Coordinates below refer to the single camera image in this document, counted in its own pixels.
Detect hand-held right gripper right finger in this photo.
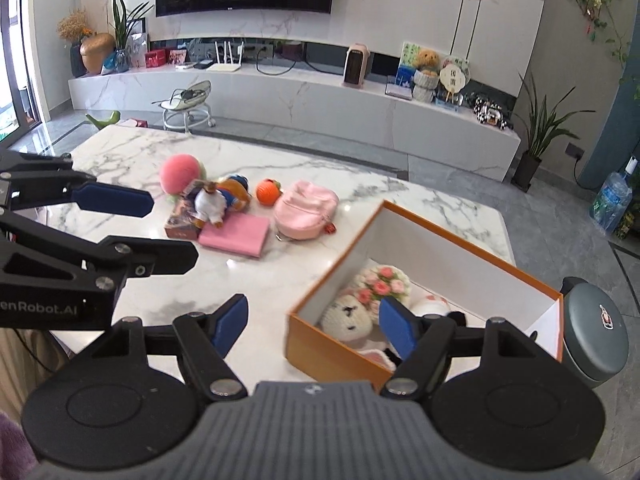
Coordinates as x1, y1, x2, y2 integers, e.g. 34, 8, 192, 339
378, 296, 531, 401

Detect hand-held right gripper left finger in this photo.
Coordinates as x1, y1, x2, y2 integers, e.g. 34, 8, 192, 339
107, 294, 249, 402

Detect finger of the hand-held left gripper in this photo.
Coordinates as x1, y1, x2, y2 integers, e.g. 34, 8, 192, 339
0, 211, 199, 292
0, 147, 155, 218

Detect orange cardboard box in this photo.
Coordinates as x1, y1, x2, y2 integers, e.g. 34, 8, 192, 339
285, 200, 565, 391

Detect pink white knitted toy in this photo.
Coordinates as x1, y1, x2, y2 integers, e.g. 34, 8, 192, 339
359, 344, 397, 372

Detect white pink round toy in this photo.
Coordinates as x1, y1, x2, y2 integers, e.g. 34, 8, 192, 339
410, 295, 452, 317

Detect colourful printed box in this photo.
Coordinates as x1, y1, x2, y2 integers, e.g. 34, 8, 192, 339
164, 180, 207, 240

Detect crochet pink flower bouquet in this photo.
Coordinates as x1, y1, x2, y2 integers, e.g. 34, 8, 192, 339
352, 265, 412, 312

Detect white crochet bear plush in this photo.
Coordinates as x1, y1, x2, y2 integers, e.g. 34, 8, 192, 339
320, 292, 374, 345

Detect pink round plush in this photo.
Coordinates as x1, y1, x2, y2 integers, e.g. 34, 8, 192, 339
159, 154, 209, 196

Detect white brown plush doll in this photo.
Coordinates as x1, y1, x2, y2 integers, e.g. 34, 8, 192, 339
192, 182, 229, 229

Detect green plastic toy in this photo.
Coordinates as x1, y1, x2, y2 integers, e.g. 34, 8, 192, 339
84, 109, 121, 131

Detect blue orange duck plush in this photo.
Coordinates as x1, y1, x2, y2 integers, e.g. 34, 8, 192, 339
215, 174, 254, 211

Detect white wheeled baby rocker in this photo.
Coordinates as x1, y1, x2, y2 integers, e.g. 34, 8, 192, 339
151, 80, 217, 134

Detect orange plush toy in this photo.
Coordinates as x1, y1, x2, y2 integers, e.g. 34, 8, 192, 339
255, 178, 285, 207

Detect purple cloth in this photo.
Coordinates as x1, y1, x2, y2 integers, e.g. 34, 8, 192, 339
0, 411, 39, 467

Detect pink backpack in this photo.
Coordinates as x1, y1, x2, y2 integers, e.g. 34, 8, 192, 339
272, 180, 340, 242

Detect gold vase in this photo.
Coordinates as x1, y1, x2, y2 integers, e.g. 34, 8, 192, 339
80, 32, 117, 76

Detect green plant in glass vase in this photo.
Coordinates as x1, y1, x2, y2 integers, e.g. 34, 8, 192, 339
106, 0, 154, 74

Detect white router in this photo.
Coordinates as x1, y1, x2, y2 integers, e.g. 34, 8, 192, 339
206, 40, 245, 75

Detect dried flowers in dark vase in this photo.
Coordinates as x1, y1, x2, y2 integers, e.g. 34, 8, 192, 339
56, 7, 94, 79

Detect marble television console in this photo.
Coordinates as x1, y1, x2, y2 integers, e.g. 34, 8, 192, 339
67, 62, 522, 184

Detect black white spotted toy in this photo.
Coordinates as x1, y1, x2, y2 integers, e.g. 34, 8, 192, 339
471, 94, 517, 132

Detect potted green plant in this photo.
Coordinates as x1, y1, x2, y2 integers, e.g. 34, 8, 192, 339
510, 72, 597, 192

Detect blue water bottle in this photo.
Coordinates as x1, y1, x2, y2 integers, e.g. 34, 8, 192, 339
590, 157, 639, 237

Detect round paper fan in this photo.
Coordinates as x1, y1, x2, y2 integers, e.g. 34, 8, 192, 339
438, 56, 471, 107

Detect brown teddy bear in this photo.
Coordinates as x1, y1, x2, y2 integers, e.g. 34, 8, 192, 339
411, 48, 442, 104

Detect pink space heater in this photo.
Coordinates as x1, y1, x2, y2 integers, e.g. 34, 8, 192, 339
342, 43, 371, 90

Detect painted picture board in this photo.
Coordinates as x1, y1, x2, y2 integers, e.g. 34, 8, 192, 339
397, 41, 427, 92

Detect hanging vine plant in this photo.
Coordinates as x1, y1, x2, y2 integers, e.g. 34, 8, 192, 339
561, 0, 640, 87

